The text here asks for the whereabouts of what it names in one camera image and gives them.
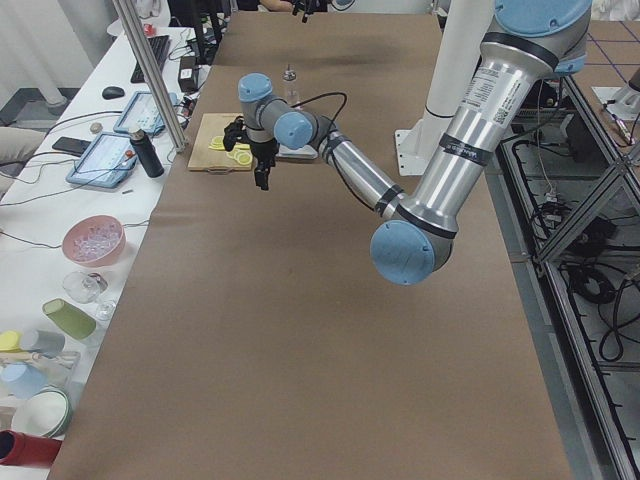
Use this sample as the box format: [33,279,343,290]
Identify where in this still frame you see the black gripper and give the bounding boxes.
[250,140,278,191]

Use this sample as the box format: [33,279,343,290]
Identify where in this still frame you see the glass sauce bottle metal spout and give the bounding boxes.
[282,64,300,105]

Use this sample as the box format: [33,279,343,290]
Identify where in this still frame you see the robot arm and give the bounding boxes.
[238,1,591,285]

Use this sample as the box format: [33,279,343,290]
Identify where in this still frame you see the digital kitchen scale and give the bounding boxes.
[277,144,318,161]

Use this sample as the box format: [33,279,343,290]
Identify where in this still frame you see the green plastic cup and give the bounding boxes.
[42,298,96,341]

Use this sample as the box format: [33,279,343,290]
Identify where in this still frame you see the grey plastic cup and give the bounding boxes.
[19,329,66,356]

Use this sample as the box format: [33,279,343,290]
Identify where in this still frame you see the yellow plastic cup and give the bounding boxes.
[0,330,22,353]

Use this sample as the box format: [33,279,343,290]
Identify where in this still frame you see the light blue plastic cup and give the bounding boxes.
[1,362,48,399]

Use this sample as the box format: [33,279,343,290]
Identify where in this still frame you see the lemon slice top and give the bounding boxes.
[234,151,253,166]

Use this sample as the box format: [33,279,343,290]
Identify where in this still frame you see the bamboo cutting board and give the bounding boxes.
[187,113,253,172]

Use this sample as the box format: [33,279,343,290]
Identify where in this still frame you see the black thermos bottle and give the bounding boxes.
[129,125,164,178]

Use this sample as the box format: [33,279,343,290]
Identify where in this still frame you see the black power adapter box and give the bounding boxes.
[178,55,199,93]

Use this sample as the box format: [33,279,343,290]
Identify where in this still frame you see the blue teach pendant far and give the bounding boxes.
[113,91,164,136]

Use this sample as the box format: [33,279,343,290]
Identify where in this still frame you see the blue teach pendant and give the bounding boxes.
[113,91,164,136]
[66,132,137,189]

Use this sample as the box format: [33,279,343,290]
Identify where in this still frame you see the blue teach pendant near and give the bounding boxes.
[66,132,137,189]

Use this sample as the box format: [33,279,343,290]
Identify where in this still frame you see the black keyboard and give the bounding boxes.
[130,34,172,85]

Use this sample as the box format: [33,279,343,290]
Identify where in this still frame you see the black computer mouse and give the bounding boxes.
[101,86,125,100]

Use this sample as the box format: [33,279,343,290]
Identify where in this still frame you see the pink bowl with ice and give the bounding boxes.
[62,215,126,267]

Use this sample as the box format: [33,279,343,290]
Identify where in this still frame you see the black smartphone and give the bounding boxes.
[52,136,91,157]

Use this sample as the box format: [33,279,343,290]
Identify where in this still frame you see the clear wine glass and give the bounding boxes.
[62,271,116,322]

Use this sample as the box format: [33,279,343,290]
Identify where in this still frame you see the white green rimmed bowl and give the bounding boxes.
[11,388,72,438]

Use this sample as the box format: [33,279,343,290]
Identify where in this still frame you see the red cylindrical container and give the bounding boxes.
[1,430,62,468]

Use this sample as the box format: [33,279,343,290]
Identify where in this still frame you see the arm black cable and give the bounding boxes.
[294,91,350,132]

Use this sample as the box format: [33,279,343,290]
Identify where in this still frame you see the aluminium frame post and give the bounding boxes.
[113,0,187,153]

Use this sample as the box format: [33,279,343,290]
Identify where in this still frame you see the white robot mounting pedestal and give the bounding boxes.
[395,1,479,176]

